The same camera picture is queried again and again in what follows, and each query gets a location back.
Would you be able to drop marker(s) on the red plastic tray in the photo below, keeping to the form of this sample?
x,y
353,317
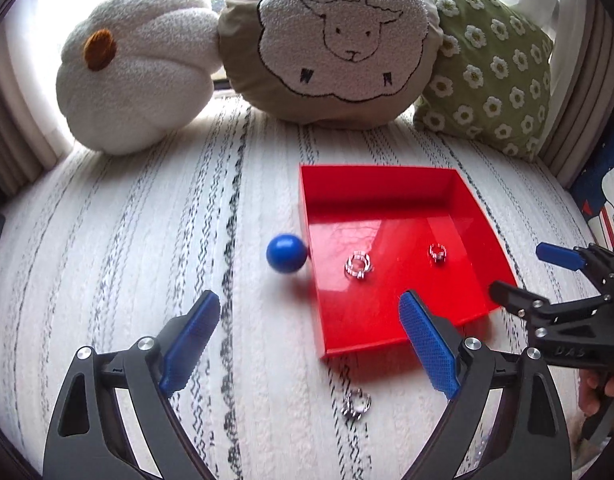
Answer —
x,y
374,232

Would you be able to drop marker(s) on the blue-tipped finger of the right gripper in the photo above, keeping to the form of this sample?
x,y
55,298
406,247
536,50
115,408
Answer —
x,y
564,257

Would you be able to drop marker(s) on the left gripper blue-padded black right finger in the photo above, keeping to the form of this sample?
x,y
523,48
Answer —
x,y
503,418

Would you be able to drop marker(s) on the white black-striped bedspread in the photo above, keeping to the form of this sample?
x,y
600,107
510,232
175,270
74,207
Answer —
x,y
104,250

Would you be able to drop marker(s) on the green daisy pattern pillow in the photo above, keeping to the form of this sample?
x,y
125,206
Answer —
x,y
491,78

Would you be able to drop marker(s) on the round beige sheep cushion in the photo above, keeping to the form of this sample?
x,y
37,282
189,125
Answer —
x,y
350,64

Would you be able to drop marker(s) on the white pumpkin plush cushion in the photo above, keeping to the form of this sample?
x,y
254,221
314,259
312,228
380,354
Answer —
x,y
135,70

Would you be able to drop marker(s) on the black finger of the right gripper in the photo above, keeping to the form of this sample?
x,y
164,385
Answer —
x,y
517,301

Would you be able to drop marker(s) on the blue ball knob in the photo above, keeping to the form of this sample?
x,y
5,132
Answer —
x,y
286,253

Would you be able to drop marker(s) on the astronaut print pillow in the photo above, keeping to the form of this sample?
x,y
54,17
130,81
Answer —
x,y
593,192

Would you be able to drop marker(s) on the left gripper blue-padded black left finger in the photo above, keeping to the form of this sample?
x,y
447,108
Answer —
x,y
87,438

